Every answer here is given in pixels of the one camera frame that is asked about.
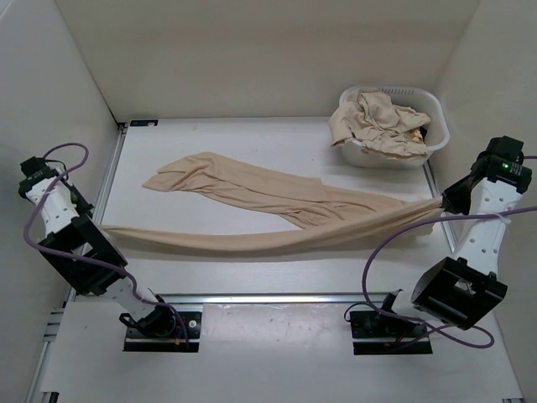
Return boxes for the front aluminium rail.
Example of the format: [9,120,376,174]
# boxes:
[161,292,366,305]

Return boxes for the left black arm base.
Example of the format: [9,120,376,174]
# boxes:
[119,306,202,353]

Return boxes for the black corner label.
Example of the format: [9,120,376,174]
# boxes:
[129,119,159,127]

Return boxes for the right aluminium rail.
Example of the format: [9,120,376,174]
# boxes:
[421,161,461,253]

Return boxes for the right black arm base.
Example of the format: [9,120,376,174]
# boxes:
[343,301,433,355]

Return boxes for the white laundry basket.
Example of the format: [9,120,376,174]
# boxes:
[329,86,450,169]

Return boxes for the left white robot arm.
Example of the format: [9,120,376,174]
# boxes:
[18,156,181,338]

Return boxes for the beige clothes pile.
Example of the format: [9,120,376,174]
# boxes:
[329,88,431,160]

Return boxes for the beige trousers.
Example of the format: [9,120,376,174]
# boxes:
[102,152,444,255]

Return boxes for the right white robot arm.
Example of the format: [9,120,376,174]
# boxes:
[411,136,532,330]

